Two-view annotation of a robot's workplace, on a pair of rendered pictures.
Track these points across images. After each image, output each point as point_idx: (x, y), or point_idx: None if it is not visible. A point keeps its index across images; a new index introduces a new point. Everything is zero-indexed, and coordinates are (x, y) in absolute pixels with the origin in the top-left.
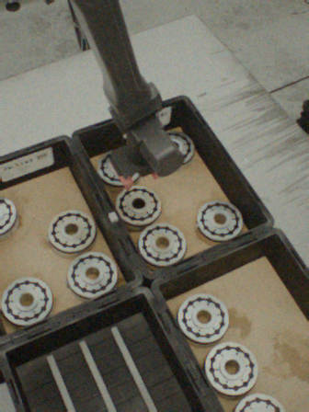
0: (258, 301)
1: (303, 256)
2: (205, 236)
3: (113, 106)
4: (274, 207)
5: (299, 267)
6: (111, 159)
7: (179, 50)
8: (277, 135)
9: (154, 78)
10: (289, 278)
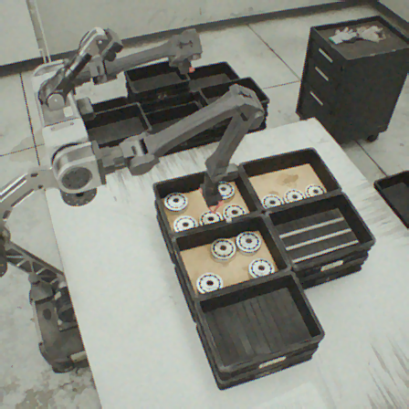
0: (262, 186)
1: None
2: (231, 196)
3: (225, 168)
4: None
5: (257, 161)
6: (209, 205)
7: None
8: (152, 171)
9: (95, 219)
10: (256, 171)
